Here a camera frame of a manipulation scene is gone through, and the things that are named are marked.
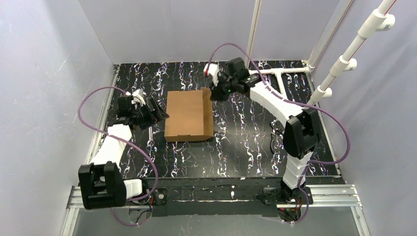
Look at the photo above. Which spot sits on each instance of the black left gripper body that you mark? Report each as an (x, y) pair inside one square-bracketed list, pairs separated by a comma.
[(151, 111)]

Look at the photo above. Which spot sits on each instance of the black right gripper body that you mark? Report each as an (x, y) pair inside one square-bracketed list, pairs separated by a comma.
[(218, 90)]

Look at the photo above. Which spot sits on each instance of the brown cardboard box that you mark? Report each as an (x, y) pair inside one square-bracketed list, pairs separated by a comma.
[(190, 116)]

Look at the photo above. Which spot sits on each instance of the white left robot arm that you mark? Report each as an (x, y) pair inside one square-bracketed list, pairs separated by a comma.
[(101, 183)]

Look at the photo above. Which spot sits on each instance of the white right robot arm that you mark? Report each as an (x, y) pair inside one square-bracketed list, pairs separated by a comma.
[(302, 131)]

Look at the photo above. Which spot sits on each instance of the silver open-end wrench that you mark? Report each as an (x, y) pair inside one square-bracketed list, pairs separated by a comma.
[(150, 141)]

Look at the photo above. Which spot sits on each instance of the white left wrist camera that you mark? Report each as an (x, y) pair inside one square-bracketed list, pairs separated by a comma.
[(138, 97)]

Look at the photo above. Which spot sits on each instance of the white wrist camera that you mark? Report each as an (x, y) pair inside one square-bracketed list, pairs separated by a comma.
[(138, 97), (211, 69)]

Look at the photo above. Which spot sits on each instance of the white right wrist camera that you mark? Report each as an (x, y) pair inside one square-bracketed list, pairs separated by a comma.
[(211, 69)]

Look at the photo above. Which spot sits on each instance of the black handled pliers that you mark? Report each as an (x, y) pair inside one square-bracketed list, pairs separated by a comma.
[(276, 142)]

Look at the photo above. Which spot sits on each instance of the white PVC pipe frame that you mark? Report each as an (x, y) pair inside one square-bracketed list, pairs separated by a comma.
[(292, 33)]

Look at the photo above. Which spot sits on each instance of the white PVC camera pole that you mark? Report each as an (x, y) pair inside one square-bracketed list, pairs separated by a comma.
[(378, 20)]

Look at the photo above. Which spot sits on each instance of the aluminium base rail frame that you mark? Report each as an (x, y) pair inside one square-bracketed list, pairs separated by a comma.
[(236, 196)]

